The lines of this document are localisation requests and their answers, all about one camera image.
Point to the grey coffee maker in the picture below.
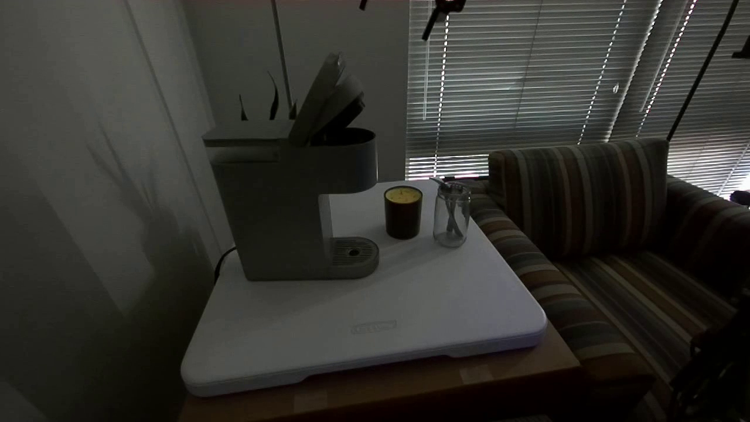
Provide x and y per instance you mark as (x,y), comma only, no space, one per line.
(273,211)

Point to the window blinds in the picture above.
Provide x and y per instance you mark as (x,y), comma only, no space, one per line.
(531,79)

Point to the thin metal utensil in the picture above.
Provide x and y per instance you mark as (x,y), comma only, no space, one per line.
(447,185)

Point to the yellow candle in dark jar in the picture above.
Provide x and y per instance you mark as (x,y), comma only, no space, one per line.
(403,215)

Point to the clear glass jar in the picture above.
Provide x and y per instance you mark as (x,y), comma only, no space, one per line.
(451,226)

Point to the striped sofa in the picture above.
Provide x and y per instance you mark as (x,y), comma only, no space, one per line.
(593,211)

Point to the thin black pole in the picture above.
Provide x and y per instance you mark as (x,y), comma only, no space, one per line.
(703,72)

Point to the white plastic board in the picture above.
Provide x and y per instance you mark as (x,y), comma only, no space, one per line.
(390,312)

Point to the wooden side table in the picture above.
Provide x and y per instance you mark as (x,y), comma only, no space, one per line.
(436,384)

